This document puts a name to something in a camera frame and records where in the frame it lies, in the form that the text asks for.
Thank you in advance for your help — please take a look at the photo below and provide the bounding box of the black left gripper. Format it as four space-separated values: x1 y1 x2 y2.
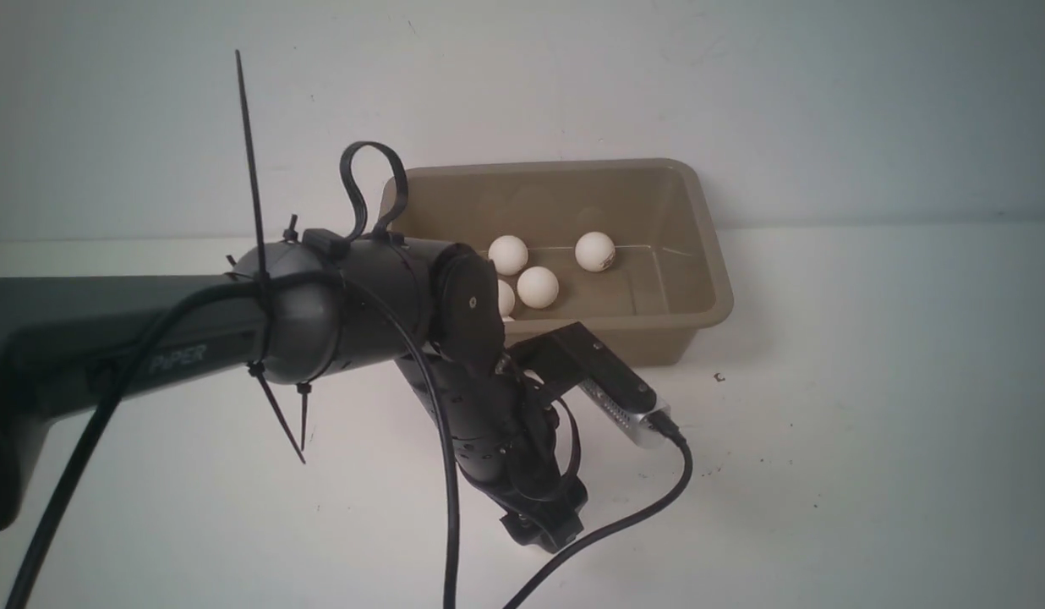
396 354 587 554

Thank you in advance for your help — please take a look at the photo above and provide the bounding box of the white ball marked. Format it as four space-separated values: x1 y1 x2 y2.
488 235 529 277

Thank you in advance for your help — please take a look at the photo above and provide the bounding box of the white ball logo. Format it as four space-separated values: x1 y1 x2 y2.
574 231 616 273

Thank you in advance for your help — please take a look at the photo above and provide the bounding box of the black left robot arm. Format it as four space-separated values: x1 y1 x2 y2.
0 143 587 552

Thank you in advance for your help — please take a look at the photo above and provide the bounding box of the tan plastic bin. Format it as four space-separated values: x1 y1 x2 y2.
391 158 734 367

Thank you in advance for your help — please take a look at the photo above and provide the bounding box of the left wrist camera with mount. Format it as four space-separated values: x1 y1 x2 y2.
507 322 684 448

